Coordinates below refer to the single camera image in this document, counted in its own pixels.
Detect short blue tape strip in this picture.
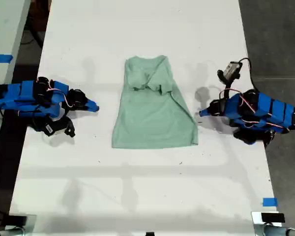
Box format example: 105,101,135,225
262,197,278,207

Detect black camera box grey face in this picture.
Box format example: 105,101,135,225
223,61,244,80

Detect pale green t-shirt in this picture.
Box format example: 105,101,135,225
111,55,199,150

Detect grey metal pipe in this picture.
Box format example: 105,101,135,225
0,227,25,236
254,224,295,236

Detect small black box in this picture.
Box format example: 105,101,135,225
261,213,286,223
7,215,28,227

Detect white side table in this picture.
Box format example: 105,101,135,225
0,0,31,158

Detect black camera cable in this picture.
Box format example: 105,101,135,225
237,57,260,92
30,108,46,132

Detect black floor cables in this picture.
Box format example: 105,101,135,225
19,14,45,50

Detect black camera stalk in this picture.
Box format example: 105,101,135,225
216,69,237,99
59,115,76,138

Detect metal table bracket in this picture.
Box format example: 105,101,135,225
251,211,286,225
4,214,37,233

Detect black camera box white label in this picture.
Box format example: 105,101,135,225
40,118,62,138

